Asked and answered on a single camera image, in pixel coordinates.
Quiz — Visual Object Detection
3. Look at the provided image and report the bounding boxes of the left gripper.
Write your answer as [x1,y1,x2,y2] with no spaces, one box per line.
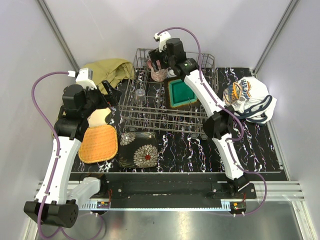
[81,80,122,117]

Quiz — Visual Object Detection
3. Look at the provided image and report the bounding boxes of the pink skull pattern mug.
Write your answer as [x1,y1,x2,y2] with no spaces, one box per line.
[147,59,168,82]

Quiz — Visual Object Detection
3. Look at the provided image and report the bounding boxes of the clear drinking glass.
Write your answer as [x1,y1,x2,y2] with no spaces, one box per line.
[133,88,147,107]

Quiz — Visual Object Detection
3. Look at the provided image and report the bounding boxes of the teal square ceramic dish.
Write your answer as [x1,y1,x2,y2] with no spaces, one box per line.
[164,77,201,111]

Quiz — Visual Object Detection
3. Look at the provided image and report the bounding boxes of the red patterned bowl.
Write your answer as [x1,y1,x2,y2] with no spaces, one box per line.
[167,69,176,78]

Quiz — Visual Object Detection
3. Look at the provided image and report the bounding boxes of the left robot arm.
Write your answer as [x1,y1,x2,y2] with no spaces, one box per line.
[23,80,117,228]

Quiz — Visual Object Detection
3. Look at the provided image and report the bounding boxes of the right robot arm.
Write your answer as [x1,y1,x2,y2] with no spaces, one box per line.
[149,32,249,199]

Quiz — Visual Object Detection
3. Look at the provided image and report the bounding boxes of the olive green cloth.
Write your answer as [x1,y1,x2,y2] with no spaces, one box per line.
[51,58,136,137]

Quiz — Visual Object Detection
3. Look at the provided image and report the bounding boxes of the cream round floral plate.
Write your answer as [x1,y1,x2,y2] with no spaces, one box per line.
[87,107,112,128]

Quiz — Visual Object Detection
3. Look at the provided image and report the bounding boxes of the woven bamboo basket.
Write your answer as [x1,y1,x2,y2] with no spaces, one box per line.
[78,124,118,164]

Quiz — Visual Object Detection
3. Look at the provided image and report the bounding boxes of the black floral square plate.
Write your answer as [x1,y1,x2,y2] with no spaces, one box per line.
[118,131,158,168]

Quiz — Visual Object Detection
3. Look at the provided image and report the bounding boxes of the white printed t-shirt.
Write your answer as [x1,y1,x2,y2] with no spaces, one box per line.
[222,76,277,125]

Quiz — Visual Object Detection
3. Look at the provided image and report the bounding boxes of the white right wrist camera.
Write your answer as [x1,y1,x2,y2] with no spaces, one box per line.
[153,31,171,53]

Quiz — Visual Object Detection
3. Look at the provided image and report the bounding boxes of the grey wire dish rack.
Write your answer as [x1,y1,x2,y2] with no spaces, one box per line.
[119,48,208,140]

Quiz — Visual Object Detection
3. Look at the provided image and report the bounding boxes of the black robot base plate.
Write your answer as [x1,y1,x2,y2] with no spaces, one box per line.
[92,173,257,211]

